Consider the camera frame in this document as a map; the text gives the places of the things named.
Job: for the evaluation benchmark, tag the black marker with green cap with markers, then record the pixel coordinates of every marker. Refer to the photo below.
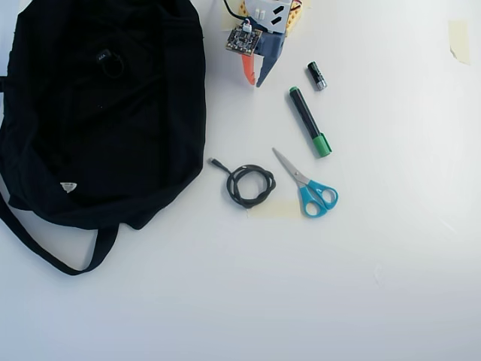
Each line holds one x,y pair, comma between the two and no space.
306,116

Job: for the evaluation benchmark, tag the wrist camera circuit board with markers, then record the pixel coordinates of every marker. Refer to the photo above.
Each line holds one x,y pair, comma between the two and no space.
242,40

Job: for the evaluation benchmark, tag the torn beige masking tape piece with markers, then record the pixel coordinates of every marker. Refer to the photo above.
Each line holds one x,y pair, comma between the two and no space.
460,41

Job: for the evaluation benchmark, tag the wide beige masking tape strip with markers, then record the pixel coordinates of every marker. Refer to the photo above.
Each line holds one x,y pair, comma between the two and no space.
278,210

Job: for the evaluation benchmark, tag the black fabric bag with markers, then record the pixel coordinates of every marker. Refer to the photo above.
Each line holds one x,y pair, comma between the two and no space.
94,131

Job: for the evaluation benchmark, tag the beige tape beside robot base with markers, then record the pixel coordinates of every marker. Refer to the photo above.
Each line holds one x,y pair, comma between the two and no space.
227,22

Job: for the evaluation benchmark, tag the black cylindrical battery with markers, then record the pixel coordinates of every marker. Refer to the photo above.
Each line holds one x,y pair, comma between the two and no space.
316,75

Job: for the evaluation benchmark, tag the yellow perforated robot base part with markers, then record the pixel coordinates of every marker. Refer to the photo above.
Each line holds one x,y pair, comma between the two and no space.
295,20

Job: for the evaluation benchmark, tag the blue-grey gripper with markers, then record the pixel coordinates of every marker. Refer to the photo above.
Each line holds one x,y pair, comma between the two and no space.
271,48

